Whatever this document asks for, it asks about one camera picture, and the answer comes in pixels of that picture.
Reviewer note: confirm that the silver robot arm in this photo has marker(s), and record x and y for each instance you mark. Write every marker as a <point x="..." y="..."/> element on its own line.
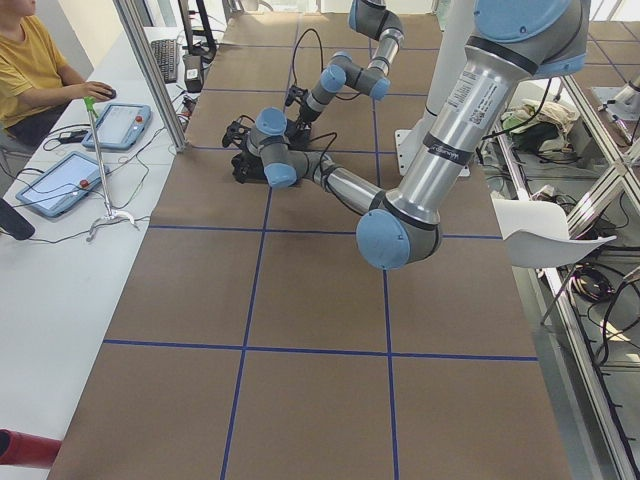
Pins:
<point x="510" y="42"/>
<point x="375" y="21"/>

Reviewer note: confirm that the blue teach pendant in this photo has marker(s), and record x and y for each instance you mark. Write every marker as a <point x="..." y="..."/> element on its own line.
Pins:
<point x="62" y="186"/>
<point x="119" y="125"/>

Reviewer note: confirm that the black keyboard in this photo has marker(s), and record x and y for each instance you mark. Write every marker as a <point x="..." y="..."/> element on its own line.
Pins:
<point x="165" y="52"/>

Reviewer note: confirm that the lower blue teach pendant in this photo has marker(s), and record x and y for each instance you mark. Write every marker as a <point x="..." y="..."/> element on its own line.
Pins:
<point x="62" y="186"/>

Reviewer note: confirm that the white pedestal base plate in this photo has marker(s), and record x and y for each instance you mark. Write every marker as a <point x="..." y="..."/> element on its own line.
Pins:
<point x="457" y="144"/>

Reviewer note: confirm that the red cylinder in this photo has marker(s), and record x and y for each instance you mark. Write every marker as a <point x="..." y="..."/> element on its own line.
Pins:
<point x="26" y="450"/>

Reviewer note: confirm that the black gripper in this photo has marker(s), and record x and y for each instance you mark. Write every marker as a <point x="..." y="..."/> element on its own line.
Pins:
<point x="243" y="167"/>
<point x="304" y="123"/>

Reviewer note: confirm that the white plastic chair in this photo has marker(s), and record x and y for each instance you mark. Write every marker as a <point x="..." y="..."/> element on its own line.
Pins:
<point x="536" y="234"/>

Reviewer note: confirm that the aluminium frame post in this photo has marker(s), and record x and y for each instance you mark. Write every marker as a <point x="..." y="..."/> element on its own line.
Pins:
<point x="134" y="29"/>

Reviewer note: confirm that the black computer box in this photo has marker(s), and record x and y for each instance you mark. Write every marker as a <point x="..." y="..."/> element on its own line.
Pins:
<point x="193" y="73"/>

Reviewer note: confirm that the person in yellow shirt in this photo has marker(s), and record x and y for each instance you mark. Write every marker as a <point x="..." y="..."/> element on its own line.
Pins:
<point x="37" y="81"/>

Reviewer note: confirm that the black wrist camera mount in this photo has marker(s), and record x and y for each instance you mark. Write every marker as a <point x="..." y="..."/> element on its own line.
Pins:
<point x="236" y="134"/>
<point x="295" y="94"/>

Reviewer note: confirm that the metal rod stand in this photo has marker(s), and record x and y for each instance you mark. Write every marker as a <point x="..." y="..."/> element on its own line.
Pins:
<point x="112" y="215"/>

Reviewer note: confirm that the black printed t-shirt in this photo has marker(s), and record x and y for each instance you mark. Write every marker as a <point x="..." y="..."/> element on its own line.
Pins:
<point x="281" y="167"/>

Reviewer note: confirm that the upper blue teach pendant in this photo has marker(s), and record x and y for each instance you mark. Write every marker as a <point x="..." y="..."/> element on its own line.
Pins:
<point x="119" y="125"/>

